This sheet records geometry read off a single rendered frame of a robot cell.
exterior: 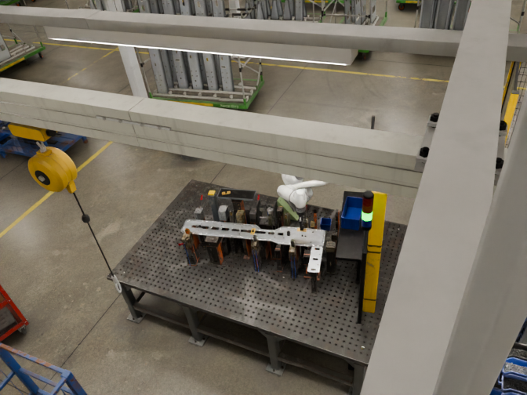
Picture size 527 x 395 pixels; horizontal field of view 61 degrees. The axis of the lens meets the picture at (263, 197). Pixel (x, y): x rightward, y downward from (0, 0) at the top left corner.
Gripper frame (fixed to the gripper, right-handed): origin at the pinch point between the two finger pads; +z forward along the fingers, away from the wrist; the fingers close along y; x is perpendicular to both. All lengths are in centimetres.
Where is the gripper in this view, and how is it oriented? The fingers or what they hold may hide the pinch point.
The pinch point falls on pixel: (301, 226)
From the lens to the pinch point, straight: 404.6
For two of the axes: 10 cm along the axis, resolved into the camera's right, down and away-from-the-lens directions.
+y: -2.1, 6.5, -7.3
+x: 9.7, 0.6, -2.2
